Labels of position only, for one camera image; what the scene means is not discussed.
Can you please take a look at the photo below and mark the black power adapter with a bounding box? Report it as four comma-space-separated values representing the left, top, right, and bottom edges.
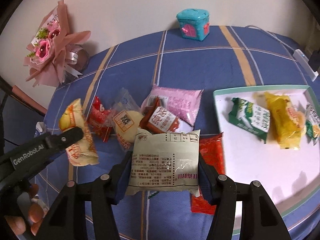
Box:
309, 50, 320, 72

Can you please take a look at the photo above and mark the teal toy house box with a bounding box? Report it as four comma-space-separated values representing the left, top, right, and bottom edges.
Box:
176, 8, 210, 41

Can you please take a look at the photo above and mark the green-white corn snack packet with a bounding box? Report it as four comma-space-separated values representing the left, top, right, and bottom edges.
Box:
305, 103, 320, 145

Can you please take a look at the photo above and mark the large red snack packet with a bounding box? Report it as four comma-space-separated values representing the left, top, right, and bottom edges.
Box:
190, 133, 225, 215

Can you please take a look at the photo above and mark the white power strip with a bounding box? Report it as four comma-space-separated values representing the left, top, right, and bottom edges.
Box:
293, 49, 319, 82

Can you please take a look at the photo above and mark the pink snack packet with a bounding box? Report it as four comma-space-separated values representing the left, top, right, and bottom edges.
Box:
141, 85, 203, 126

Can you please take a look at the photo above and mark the pink flower bouquet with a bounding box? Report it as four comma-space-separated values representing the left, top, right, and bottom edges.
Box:
23, 0, 91, 87

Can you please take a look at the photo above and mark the left hand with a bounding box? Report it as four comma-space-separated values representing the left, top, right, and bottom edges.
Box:
5, 184, 44, 236

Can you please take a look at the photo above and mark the cream white snack packet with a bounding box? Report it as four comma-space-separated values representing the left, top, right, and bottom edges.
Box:
126, 128, 200, 197

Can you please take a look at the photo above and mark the orange cracker packet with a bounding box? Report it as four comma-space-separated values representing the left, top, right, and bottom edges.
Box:
59, 99, 99, 166

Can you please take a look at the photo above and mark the crumpled blue-white wrapper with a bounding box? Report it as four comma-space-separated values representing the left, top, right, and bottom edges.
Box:
34, 122, 47, 137

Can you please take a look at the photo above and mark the brown-red snack packet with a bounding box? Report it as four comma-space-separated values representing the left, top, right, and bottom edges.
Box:
139, 96, 181, 134

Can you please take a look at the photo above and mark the clear wrapped round pastry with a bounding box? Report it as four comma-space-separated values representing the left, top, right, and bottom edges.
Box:
109, 88, 144, 152

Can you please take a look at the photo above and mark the small red snack packet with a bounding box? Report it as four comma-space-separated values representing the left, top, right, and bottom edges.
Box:
87, 96, 113, 142

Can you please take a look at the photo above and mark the white teal-rimmed tray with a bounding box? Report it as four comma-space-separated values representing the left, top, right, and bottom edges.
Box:
213, 85, 319, 239

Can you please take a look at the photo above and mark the yellow cake packet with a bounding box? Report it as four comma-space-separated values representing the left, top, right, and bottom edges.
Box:
264, 92, 305, 150

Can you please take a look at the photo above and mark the blue plaid tablecloth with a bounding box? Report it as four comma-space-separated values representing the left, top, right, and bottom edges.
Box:
36, 26, 319, 239

